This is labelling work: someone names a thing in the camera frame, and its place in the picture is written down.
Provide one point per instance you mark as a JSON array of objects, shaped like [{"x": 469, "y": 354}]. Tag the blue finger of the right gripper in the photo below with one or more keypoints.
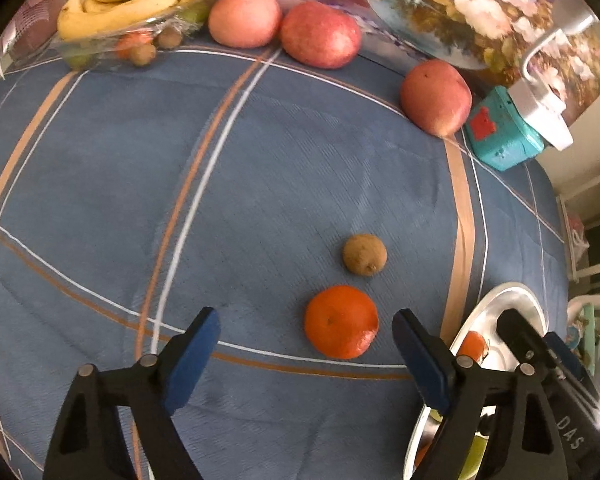
[
  {"x": 526, "y": 344},
  {"x": 571, "y": 362}
]

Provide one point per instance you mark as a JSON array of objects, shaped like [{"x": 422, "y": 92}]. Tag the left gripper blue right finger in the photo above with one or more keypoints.
[{"x": 524, "y": 442}]

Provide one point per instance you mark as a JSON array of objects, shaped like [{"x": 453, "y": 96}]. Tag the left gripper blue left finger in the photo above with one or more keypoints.
[{"x": 88, "y": 441}]

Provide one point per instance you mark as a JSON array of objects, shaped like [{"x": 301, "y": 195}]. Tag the orange tangerine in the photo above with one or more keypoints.
[
  {"x": 341, "y": 322},
  {"x": 475, "y": 346}
]

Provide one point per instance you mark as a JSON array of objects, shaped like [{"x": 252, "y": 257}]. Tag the green apple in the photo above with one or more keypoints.
[{"x": 474, "y": 458}]

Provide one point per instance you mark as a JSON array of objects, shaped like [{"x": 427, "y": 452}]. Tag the large steel bowl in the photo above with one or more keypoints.
[{"x": 482, "y": 320}]

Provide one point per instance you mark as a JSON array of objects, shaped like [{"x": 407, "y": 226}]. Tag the white shelf rack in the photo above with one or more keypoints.
[{"x": 580, "y": 210}]

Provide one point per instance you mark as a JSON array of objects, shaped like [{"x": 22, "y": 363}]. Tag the brown kiwi upper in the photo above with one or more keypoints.
[{"x": 364, "y": 254}]

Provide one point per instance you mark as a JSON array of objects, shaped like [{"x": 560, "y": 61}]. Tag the teal plastic box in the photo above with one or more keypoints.
[{"x": 497, "y": 134}]

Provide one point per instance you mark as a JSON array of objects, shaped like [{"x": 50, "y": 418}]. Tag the white lamp base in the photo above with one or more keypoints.
[{"x": 535, "y": 101}]

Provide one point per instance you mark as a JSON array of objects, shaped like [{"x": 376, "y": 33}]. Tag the big red apple right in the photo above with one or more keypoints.
[{"x": 435, "y": 97}]

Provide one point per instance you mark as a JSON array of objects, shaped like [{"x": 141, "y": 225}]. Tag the blue plaid tablecloth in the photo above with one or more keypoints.
[{"x": 131, "y": 199}]

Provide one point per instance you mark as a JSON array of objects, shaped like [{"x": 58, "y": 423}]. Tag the flower painting canvas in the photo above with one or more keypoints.
[{"x": 455, "y": 5}]

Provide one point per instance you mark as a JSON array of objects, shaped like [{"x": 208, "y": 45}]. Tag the red apple middle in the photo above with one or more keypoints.
[{"x": 319, "y": 36}]

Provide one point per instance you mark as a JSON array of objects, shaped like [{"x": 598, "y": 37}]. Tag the clear plastic fruit tray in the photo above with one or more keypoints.
[{"x": 137, "y": 45}]

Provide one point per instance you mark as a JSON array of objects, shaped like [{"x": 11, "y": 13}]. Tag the pale pink apple left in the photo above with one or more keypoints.
[{"x": 244, "y": 24}]

